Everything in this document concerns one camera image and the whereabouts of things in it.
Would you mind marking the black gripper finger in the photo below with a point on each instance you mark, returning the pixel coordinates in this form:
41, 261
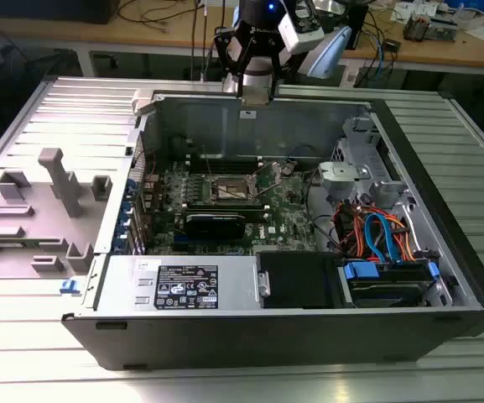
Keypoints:
220, 46
272, 71

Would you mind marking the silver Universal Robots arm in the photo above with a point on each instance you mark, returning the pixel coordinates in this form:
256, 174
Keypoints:
329, 54

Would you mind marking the RAM slot white clips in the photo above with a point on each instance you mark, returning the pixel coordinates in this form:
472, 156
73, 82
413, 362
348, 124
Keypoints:
197, 157

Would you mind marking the RAM slot black clips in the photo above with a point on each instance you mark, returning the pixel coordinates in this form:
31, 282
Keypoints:
197, 161
197, 170

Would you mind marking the CPU socket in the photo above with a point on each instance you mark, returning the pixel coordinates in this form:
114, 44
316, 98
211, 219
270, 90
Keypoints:
225, 184

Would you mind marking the blue slot clip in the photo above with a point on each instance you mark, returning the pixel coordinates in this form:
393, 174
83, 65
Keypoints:
119, 246
123, 227
126, 207
131, 186

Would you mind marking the blue expansion slot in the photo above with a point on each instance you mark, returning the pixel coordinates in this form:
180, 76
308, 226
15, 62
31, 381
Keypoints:
181, 240

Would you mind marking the white case label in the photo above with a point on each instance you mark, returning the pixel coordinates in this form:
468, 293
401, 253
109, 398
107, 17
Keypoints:
246, 114

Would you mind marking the grey corner block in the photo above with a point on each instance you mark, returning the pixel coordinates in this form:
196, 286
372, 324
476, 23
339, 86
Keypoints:
143, 101

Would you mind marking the round coin battery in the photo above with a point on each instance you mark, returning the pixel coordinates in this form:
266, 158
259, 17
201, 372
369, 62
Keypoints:
288, 170

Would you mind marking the black rear fan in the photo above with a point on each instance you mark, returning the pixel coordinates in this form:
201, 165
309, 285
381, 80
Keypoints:
180, 147

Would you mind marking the silver perforated drive cage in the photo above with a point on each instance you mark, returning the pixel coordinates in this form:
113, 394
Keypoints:
363, 130

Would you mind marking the small black device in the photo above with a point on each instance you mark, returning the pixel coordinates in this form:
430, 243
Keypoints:
393, 46

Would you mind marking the white cards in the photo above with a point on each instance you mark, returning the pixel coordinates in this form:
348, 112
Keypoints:
405, 10

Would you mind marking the RAM stick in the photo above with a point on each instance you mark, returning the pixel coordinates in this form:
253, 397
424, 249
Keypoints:
255, 215

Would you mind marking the green motherboard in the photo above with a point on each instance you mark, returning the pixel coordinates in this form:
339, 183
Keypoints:
292, 222

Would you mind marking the metal finned cooler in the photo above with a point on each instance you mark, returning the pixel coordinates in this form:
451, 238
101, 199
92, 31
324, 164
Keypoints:
417, 27

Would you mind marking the wooden desk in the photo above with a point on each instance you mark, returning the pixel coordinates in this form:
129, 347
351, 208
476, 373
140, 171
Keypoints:
434, 56

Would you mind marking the black graphics card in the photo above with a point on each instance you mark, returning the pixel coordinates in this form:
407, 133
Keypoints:
214, 228

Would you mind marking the black computer box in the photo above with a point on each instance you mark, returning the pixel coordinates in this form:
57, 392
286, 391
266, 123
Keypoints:
57, 10

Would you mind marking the small electronics board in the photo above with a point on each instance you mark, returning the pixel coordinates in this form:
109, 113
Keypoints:
445, 29

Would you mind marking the hard disk blue carrier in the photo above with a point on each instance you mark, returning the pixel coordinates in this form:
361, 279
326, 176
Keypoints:
361, 270

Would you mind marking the grey parts rack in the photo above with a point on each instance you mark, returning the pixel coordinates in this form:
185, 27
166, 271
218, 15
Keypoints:
36, 226

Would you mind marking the silver power supply unit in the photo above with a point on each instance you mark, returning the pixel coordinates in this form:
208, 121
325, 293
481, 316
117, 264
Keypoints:
120, 285

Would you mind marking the open black PC case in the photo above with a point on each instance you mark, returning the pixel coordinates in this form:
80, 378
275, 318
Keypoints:
266, 340

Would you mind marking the blue plastic clip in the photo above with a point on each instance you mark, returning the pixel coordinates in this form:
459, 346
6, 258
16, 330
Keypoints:
69, 287

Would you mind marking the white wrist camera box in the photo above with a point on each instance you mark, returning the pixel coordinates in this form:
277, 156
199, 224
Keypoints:
298, 35

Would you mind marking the silver disk bay bracket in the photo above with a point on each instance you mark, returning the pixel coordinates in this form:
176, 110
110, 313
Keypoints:
331, 186

